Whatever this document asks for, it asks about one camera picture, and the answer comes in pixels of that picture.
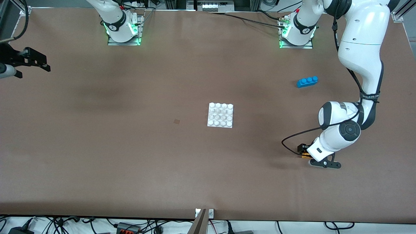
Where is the aluminium profile bar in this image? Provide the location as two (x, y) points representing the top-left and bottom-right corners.
(188, 209), (208, 234)

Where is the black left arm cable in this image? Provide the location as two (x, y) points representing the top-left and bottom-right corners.
(281, 13), (381, 156)

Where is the black orange connector box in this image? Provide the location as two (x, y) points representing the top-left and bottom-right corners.
(116, 222), (141, 234)

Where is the white studded base plate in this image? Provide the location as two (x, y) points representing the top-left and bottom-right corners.
(207, 103), (234, 128)

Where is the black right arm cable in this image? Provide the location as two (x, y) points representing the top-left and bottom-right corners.
(0, 0), (30, 44)

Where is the black looped floor cable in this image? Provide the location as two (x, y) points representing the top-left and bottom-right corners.
(324, 222), (355, 230)

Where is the white power strip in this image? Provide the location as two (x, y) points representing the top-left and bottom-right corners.
(196, 0), (235, 13)

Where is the black power adapter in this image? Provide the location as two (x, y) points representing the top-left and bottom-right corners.
(8, 226), (35, 234)

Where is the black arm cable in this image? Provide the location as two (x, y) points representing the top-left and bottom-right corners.
(281, 13), (381, 156)
(0, 0), (30, 44)

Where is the blue three-stud block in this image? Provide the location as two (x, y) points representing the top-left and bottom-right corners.
(296, 76), (319, 88)

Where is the black cable across table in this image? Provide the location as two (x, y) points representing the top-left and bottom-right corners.
(208, 12), (288, 29)

